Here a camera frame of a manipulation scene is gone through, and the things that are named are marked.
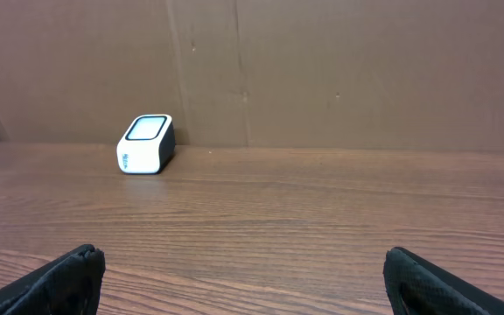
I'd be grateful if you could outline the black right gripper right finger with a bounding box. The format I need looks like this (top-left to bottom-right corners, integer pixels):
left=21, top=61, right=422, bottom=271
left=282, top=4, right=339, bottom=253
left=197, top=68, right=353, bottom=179
left=383, top=247, right=504, bottom=315

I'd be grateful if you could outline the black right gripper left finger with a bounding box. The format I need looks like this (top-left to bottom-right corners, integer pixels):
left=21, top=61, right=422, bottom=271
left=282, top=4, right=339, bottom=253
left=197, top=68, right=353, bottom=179
left=0, top=244, right=106, bottom=315

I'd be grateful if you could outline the cardboard backdrop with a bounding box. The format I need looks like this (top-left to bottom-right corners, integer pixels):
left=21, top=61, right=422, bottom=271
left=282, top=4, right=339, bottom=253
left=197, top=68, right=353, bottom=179
left=0, top=1, right=504, bottom=152

